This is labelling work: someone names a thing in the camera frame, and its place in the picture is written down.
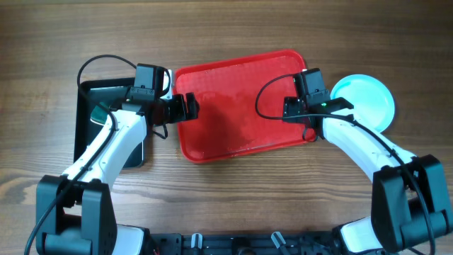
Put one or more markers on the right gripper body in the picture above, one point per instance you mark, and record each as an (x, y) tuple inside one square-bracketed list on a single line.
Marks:
[(290, 110)]

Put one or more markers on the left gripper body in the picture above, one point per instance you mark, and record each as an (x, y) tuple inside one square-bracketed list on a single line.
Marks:
[(172, 110)]

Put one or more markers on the red plastic tray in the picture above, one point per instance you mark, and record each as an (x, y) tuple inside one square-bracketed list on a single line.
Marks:
[(241, 101)]

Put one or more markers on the green yellow sponge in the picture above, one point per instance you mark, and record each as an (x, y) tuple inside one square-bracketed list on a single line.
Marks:
[(98, 116)]

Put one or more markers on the light blue plate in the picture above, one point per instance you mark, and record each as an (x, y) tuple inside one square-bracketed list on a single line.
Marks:
[(370, 97)]

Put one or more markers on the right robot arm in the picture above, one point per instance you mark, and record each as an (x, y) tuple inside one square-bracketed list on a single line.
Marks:
[(410, 199)]

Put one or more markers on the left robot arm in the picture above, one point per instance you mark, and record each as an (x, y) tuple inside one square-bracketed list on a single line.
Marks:
[(75, 210)]

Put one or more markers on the black water tray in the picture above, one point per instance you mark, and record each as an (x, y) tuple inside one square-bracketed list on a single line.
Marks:
[(101, 91)]

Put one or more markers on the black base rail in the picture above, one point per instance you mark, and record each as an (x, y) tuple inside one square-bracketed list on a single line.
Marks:
[(316, 243)]

